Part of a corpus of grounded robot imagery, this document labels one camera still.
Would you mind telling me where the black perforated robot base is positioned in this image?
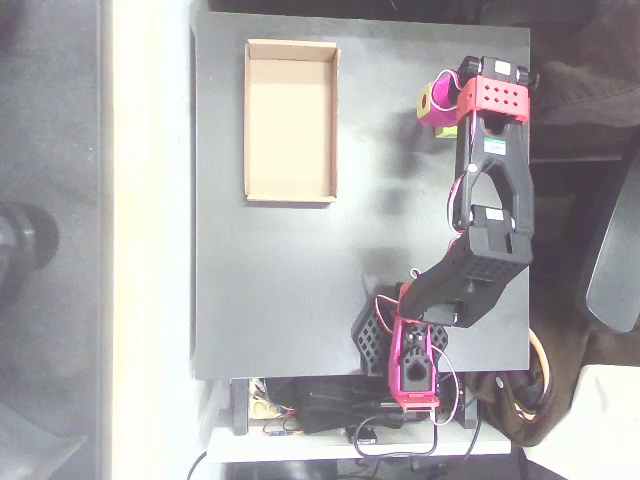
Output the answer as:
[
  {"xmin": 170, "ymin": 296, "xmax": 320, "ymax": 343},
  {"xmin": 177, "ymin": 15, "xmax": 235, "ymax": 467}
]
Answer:
[{"xmin": 350, "ymin": 284, "xmax": 451, "ymax": 377}]

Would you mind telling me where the cardboard box tray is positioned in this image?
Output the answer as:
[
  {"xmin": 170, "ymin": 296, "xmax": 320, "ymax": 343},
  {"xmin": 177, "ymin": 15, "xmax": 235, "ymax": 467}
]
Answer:
[{"xmin": 243, "ymin": 38, "xmax": 342, "ymax": 204}]

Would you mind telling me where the dark brown garment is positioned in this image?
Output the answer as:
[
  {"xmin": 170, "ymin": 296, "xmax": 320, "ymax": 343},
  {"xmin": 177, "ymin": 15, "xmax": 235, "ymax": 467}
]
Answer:
[{"xmin": 529, "ymin": 0, "xmax": 640, "ymax": 132}]

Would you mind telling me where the grey office chair part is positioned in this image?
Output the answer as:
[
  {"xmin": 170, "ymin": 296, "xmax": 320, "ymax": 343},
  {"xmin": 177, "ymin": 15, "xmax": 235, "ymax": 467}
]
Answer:
[{"xmin": 574, "ymin": 149, "xmax": 640, "ymax": 335}]

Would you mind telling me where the brown jacket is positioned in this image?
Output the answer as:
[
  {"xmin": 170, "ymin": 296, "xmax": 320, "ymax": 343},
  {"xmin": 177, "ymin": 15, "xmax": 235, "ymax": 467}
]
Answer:
[{"xmin": 467, "ymin": 319, "xmax": 606, "ymax": 448}]

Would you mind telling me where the black table clamp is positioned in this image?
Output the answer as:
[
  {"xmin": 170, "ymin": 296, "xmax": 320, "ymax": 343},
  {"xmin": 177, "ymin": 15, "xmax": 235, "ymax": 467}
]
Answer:
[
  {"xmin": 456, "ymin": 383, "xmax": 480, "ymax": 430},
  {"xmin": 230, "ymin": 379, "xmax": 251, "ymax": 437}
]

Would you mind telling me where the black power adapter bundle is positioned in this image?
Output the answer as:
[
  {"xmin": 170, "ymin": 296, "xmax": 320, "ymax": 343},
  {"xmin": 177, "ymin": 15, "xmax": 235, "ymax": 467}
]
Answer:
[{"xmin": 293, "ymin": 382, "xmax": 404, "ymax": 435}]

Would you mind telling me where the small black circuit board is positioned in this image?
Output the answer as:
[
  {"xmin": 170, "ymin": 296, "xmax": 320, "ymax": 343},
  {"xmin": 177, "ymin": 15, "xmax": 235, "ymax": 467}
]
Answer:
[{"xmin": 344, "ymin": 423, "xmax": 379, "ymax": 446}]

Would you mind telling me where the beige wooden piece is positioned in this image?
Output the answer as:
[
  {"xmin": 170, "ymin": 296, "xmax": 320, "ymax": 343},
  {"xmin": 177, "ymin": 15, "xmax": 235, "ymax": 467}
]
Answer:
[{"xmin": 249, "ymin": 393, "xmax": 279, "ymax": 420}]

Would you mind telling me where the white cloth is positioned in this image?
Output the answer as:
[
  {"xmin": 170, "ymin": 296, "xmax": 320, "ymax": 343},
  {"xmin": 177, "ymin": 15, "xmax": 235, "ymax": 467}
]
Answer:
[{"xmin": 524, "ymin": 363, "xmax": 640, "ymax": 480}]

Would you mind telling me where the white shelf board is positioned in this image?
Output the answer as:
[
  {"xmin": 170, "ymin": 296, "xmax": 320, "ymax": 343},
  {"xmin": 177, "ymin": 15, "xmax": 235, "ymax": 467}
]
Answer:
[{"xmin": 206, "ymin": 423, "xmax": 512, "ymax": 464}]

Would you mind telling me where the black looped cable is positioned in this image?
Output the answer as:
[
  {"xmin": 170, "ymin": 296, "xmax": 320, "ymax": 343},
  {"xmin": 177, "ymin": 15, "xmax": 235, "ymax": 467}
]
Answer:
[{"xmin": 353, "ymin": 418, "xmax": 482, "ymax": 460}]

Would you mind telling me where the black floor cable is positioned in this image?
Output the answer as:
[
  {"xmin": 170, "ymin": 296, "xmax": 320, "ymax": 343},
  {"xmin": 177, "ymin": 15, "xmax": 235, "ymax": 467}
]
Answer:
[{"xmin": 186, "ymin": 449, "xmax": 209, "ymax": 480}]

